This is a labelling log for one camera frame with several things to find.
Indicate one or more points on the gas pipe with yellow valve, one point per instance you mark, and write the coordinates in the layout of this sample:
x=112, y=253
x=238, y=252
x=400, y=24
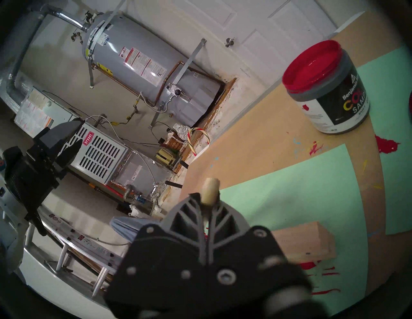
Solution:
x=128, y=117

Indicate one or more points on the green paper sheet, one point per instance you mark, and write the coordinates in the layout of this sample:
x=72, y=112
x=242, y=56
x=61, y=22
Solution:
x=396, y=128
x=305, y=193

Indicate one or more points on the grey metal vent pipe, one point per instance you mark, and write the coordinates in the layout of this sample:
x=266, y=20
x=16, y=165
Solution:
x=69, y=20

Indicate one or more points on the white panel door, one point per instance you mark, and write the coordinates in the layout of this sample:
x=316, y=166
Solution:
x=257, y=32

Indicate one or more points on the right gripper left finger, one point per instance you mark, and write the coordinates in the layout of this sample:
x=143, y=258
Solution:
x=161, y=257

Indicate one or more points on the aluminium ladder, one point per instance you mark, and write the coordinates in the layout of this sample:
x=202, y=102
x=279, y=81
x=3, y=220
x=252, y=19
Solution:
x=83, y=239

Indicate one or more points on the white platform with wood top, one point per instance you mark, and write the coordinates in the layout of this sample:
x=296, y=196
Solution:
x=238, y=103

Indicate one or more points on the brown board table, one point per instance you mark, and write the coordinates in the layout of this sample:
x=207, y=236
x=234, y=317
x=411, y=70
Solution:
x=257, y=144

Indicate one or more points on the grey bryant furnace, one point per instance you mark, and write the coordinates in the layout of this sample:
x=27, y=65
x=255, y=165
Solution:
x=103, y=154

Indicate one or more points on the striped candy cane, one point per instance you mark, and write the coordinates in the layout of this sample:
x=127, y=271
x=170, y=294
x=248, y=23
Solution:
x=190, y=141

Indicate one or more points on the silver door knob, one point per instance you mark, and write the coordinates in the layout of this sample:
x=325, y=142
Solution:
x=230, y=42

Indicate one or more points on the silver foil duct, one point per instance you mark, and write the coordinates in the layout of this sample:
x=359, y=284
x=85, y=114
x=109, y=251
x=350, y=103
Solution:
x=16, y=93

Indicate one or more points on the foil wrapped object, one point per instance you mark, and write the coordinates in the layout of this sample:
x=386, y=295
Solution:
x=182, y=131

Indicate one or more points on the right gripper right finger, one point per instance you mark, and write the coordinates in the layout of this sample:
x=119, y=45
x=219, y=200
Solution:
x=238, y=244

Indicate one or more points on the red paint sample jar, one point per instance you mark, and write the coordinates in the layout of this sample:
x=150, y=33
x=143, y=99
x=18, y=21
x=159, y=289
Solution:
x=338, y=109

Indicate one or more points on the blue cloth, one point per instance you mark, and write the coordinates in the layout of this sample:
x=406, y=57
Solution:
x=128, y=225

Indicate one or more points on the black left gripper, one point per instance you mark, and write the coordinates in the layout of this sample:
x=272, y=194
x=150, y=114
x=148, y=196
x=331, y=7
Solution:
x=29, y=180

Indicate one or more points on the wood plank with red paint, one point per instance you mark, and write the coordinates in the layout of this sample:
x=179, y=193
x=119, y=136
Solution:
x=305, y=241

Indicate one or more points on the grey water heater tank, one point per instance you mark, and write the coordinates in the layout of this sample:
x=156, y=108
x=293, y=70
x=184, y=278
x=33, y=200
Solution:
x=193, y=93

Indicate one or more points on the yellow metal can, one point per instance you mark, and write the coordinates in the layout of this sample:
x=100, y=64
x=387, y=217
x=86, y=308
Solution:
x=164, y=157

